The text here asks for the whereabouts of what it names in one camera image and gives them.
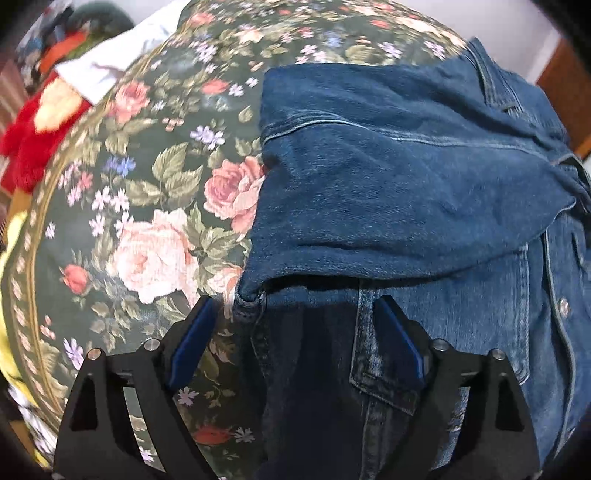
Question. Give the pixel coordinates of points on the orange box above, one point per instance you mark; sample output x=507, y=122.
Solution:
x=60, y=49

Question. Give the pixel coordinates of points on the red plush toy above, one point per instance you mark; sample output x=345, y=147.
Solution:
x=31, y=140

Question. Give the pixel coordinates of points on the white folded cloth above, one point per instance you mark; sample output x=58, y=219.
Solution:
x=95, y=73

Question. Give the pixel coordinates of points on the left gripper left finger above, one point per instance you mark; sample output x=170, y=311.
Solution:
x=96, y=439

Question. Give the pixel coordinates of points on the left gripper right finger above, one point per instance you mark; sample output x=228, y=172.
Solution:
x=497, y=438

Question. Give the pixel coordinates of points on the floral green bedspread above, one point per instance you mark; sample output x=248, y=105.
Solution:
x=147, y=204

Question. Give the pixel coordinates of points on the grey green pillow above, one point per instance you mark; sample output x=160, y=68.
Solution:
x=99, y=17

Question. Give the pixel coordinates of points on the wooden wardrobe with sliding door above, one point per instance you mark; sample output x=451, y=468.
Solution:
x=566, y=83

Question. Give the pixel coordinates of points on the blue denim jacket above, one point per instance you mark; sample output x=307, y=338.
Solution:
x=444, y=193

